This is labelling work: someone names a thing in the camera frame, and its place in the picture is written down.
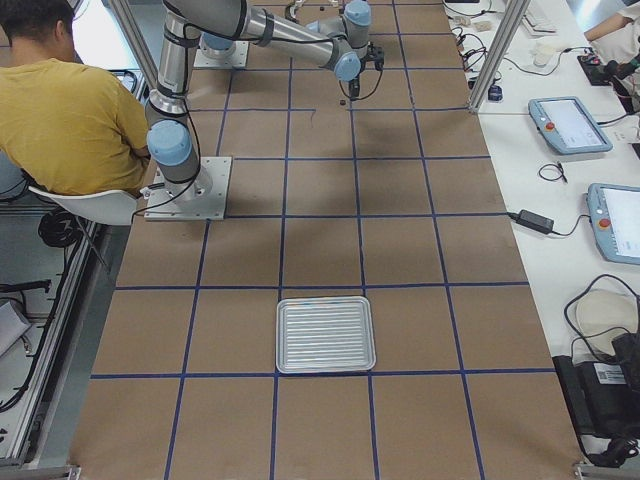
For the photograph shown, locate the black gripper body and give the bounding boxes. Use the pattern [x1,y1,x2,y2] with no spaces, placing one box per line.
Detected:
[348,42,385,100]

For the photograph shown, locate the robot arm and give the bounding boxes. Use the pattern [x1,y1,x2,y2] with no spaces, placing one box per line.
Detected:
[146,2,201,202]
[157,1,384,100]

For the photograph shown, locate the silver ribbed metal tray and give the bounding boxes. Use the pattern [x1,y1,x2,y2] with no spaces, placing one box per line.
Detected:
[275,296,377,375]

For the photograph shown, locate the olive curved brake shoe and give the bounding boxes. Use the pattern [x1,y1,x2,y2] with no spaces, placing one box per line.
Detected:
[285,1,304,23]

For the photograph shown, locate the upper blue teach pendant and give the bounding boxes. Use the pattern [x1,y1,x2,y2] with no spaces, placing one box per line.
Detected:
[528,96,613,155]

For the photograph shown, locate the blue teach pendant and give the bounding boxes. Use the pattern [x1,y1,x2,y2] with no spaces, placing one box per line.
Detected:
[528,96,613,155]
[586,183,639,265]

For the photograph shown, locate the black power adapter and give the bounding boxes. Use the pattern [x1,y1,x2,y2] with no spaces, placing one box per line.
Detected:
[516,209,554,235]

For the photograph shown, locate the lower blue teach pendant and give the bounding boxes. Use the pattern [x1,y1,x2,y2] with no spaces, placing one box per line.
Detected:
[586,183,639,265]

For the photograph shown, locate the white plastic chair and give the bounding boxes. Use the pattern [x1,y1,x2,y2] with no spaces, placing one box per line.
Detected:
[27,184,141,281]

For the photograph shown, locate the person in yellow shirt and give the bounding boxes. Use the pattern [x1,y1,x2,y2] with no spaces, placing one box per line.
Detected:
[1,1,150,195]

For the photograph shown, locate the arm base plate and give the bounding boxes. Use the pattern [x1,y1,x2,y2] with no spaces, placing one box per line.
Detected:
[193,37,249,70]
[143,157,232,221]

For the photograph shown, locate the aluminium frame post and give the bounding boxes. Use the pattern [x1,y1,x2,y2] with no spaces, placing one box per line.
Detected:
[468,0,530,114]

